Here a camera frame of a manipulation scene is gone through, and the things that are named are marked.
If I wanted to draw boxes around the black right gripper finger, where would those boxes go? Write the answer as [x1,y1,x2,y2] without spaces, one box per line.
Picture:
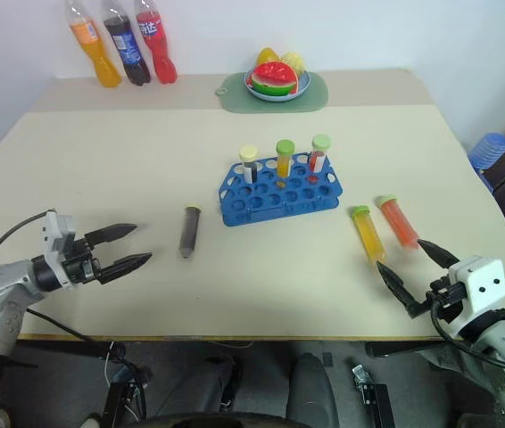
[376,261,427,318]
[417,238,460,269]

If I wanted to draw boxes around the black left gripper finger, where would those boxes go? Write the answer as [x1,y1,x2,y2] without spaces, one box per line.
[99,252,153,284]
[84,224,138,245]

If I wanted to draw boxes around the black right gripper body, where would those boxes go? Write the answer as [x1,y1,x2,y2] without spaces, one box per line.
[420,276,466,322]

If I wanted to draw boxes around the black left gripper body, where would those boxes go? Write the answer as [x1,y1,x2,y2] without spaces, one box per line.
[60,237,103,287]

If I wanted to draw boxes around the orange-red liquid tube green cap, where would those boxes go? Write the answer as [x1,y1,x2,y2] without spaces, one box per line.
[377,193,420,249]

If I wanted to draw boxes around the yellow liquid tube green cap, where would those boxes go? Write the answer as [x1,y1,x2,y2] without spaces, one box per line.
[275,139,295,178]
[351,204,387,264]

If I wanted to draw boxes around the dark tube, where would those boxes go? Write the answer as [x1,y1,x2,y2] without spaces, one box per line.
[178,204,203,259]

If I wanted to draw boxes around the blue test tube rack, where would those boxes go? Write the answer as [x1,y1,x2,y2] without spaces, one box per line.
[216,152,342,227]

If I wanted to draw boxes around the black liquid tube yellow cap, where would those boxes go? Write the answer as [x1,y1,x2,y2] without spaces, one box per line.
[238,145,260,185]

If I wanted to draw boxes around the red liquid tube green cap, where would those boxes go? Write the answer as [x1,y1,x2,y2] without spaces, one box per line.
[308,134,332,173]

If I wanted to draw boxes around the blue stacked stools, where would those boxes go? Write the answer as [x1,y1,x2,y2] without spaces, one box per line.
[466,131,505,193]

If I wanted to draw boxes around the dark rounded robot leg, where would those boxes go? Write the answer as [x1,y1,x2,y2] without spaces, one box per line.
[286,352,341,428]
[162,354,243,424]

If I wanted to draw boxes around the orange soda bottle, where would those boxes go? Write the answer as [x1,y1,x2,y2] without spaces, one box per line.
[64,0,123,89]

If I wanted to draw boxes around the dark cola bottle blue label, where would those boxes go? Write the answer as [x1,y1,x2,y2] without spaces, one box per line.
[99,0,152,86]

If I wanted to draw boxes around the red soda bottle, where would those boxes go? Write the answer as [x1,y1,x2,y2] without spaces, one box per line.
[133,0,178,85]

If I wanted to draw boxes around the green cutting mat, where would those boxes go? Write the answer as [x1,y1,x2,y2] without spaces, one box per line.
[214,70,328,114]

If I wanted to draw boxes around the light blue plate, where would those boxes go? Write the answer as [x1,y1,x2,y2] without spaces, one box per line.
[244,69,312,103]

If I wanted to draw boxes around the toy watermelon slice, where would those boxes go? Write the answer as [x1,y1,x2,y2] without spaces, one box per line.
[251,62,300,98]

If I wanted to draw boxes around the yellow toy fruit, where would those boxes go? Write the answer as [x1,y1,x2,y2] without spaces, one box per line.
[255,46,280,67]

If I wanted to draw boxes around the pale yellow toy pineapple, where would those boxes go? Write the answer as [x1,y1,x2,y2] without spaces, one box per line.
[279,52,308,78]

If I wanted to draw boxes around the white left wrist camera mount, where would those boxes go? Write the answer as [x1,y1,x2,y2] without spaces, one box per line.
[40,210,77,286]

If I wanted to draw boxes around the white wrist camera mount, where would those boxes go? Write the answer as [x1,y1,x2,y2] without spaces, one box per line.
[438,255,505,336]
[40,210,77,286]

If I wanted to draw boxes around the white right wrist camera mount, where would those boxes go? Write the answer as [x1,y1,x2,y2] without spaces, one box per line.
[438,255,505,336]

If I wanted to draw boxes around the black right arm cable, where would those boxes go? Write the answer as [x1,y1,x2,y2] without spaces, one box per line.
[429,299,505,376]

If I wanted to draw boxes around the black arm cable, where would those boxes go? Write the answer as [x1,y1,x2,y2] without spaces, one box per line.
[429,299,505,376]
[0,208,57,291]

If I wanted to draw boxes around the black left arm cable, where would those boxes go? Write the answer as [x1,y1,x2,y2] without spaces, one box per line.
[0,208,57,291]

